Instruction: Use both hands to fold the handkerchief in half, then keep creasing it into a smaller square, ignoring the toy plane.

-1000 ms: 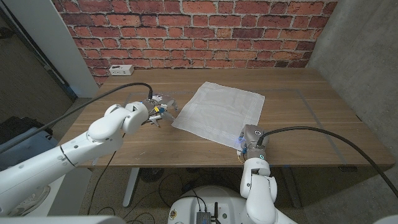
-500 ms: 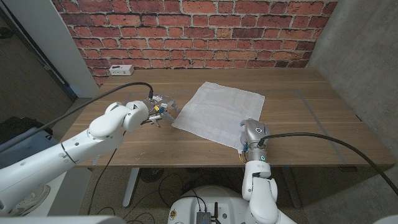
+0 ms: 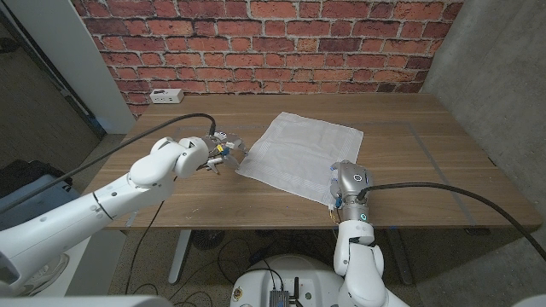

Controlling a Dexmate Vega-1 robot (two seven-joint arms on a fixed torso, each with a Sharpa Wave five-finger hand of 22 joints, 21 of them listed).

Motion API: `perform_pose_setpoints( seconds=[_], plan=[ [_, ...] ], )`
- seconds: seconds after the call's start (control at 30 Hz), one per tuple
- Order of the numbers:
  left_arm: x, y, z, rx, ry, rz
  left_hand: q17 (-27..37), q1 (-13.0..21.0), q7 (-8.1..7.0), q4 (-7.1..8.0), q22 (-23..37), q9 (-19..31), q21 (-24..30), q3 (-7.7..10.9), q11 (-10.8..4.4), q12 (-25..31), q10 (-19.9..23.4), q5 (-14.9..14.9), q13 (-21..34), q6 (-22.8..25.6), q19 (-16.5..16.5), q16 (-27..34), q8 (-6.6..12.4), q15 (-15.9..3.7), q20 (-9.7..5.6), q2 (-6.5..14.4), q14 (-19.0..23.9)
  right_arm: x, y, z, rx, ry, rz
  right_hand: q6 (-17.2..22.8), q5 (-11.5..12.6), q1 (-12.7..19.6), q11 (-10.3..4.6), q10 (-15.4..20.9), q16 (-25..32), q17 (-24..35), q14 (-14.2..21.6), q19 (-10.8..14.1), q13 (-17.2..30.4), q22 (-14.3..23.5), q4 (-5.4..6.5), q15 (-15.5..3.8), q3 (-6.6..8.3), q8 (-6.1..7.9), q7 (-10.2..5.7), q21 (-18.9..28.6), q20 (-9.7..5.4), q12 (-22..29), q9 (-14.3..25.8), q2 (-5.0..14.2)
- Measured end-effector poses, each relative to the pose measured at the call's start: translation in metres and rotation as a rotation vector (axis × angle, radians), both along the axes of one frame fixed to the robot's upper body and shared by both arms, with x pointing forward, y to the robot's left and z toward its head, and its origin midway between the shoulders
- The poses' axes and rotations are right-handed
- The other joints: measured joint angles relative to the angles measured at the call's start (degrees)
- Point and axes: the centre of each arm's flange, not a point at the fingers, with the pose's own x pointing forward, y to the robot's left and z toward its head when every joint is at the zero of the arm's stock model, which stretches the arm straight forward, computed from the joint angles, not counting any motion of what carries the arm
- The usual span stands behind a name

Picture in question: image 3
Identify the black bag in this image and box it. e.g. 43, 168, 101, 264
0, 159, 73, 198

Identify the white handkerchief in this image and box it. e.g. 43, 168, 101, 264
235, 111, 364, 208

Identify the small toy plane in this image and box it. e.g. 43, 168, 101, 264
198, 155, 225, 175

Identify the grey sneaker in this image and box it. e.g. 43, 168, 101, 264
16, 253, 71, 298

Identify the black floor fan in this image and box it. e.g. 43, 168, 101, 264
190, 229, 226, 252

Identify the blue storage bin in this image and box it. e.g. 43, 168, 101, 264
0, 173, 81, 231

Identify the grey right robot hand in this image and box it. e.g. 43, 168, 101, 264
328, 159, 375, 223

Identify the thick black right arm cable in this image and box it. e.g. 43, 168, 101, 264
360, 182, 546, 262

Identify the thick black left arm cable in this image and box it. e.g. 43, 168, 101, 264
0, 113, 218, 214

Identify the white table leg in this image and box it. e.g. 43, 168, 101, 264
168, 229, 193, 285

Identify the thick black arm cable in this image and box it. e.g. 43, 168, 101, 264
360, 182, 546, 262
0, 113, 218, 214

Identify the small grey electronics box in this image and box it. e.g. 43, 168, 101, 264
269, 289, 290, 307

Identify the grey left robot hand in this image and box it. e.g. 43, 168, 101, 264
200, 130, 249, 171

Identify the white power strip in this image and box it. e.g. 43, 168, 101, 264
148, 88, 185, 105

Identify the red brick print backdrop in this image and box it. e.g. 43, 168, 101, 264
70, 0, 466, 119

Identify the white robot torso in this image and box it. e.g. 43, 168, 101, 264
229, 254, 354, 307

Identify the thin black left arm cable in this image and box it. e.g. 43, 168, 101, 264
125, 200, 167, 295

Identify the white wall panel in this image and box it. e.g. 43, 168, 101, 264
3, 0, 137, 135

